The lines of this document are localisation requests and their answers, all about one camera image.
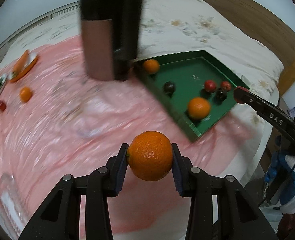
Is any dark plum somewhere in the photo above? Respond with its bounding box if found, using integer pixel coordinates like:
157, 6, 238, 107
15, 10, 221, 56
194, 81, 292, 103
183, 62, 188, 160
215, 89, 227, 103
163, 81, 176, 94

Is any orange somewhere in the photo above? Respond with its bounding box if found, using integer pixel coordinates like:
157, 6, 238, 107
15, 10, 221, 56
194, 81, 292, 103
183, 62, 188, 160
187, 97, 211, 120
127, 131, 173, 181
20, 87, 33, 103
143, 59, 160, 75

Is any right gloved hand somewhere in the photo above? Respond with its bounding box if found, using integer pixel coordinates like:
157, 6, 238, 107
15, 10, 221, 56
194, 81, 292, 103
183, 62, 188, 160
264, 151, 295, 214

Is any clear glass tray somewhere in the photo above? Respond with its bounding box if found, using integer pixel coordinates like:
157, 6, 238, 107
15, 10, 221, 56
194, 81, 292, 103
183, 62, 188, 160
0, 173, 31, 239

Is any green tray box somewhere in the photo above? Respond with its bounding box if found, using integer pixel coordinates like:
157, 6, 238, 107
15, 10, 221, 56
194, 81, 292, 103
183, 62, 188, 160
133, 50, 248, 142

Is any pink plastic sheet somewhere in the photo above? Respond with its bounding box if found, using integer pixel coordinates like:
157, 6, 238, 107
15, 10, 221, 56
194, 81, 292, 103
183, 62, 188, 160
0, 35, 253, 235

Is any carrot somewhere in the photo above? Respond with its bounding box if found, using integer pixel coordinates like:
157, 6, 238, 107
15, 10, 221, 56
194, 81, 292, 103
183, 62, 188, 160
13, 50, 29, 74

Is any orange oval dish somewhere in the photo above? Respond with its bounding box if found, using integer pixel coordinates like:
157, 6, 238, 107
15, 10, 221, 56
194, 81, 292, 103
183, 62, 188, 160
8, 51, 39, 83

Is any black and copper kettle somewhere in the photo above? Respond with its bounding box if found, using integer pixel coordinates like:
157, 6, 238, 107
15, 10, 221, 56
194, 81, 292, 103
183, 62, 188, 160
80, 0, 143, 81

